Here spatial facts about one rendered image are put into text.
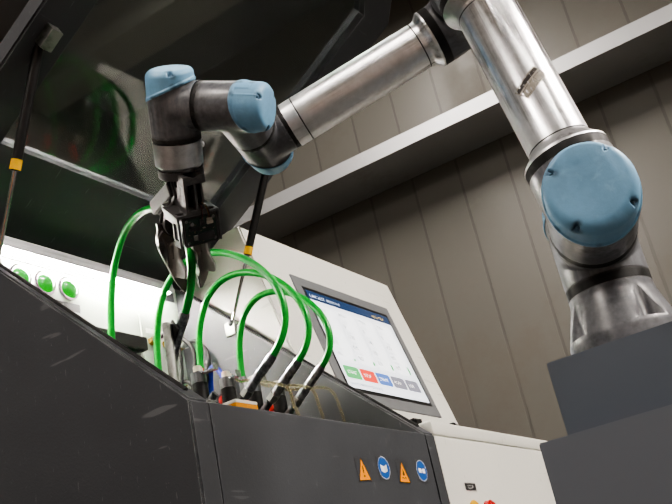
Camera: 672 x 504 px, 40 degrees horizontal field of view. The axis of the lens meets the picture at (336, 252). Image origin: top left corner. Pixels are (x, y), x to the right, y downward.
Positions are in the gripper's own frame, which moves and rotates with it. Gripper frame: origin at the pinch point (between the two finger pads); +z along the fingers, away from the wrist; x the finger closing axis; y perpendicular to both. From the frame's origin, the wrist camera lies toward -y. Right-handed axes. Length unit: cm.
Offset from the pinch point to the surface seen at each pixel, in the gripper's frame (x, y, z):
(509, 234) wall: 172, -119, 69
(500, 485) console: 58, 10, 60
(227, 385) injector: 6.7, -6.1, 25.1
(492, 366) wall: 150, -102, 111
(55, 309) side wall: -23.1, 4.2, -3.1
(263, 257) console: 36, -48, 20
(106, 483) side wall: -25.4, 27.5, 13.3
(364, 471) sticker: 15.5, 26.4, 29.0
